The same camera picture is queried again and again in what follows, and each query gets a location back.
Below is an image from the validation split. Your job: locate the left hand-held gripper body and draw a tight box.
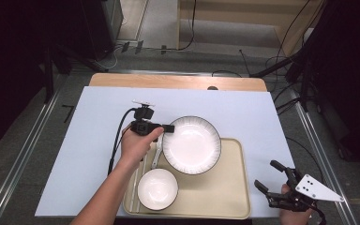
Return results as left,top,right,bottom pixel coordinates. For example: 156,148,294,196
130,99,163,137

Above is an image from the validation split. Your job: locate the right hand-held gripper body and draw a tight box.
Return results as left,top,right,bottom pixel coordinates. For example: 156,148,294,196
266,167,345,213

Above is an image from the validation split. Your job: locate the white plate with dark rim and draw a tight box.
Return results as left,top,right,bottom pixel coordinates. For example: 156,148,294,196
161,115,222,176

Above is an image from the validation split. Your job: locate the beige plastic tray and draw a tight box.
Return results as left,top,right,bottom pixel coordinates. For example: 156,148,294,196
122,137,252,220

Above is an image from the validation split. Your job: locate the white bowl with dark rim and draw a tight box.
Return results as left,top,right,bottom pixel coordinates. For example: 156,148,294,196
136,168,180,212

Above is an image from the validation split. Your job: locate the person's left hand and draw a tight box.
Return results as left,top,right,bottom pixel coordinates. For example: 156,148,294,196
120,125,165,172

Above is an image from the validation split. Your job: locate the person's right hand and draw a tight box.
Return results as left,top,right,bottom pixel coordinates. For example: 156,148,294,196
278,183,313,225

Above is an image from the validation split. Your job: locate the pale blue table mat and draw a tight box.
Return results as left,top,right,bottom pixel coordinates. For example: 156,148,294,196
35,85,297,219

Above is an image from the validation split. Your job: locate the black metal stand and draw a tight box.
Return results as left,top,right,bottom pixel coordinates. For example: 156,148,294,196
249,54,313,113
41,43,104,104

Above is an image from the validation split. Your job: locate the tall dark cabinet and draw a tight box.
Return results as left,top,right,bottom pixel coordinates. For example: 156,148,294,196
81,0,125,62

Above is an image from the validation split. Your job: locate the dark curtain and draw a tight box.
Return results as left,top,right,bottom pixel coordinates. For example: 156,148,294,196
306,0,360,173
0,0,85,154

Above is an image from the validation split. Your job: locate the wooden counter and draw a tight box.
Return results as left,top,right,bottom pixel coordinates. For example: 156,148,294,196
176,0,326,58

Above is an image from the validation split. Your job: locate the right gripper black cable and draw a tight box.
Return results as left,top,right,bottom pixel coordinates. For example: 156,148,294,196
308,204,327,225

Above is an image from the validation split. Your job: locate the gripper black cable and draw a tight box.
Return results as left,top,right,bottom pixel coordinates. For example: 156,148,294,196
107,107,138,176
308,204,327,225

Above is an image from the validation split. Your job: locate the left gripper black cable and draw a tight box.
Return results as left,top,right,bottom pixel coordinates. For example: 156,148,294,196
107,107,138,176

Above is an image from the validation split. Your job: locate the metal floor rail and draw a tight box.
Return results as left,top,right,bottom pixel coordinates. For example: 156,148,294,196
0,90,60,225
290,90,357,225

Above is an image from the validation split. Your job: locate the black floor cable loop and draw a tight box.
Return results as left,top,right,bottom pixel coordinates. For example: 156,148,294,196
211,69,243,79

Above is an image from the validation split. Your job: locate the black power cable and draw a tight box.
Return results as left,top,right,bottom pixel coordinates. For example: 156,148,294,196
177,0,198,52

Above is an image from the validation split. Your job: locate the thin black hanging cable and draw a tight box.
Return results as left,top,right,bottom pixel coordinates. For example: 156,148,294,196
263,0,313,68

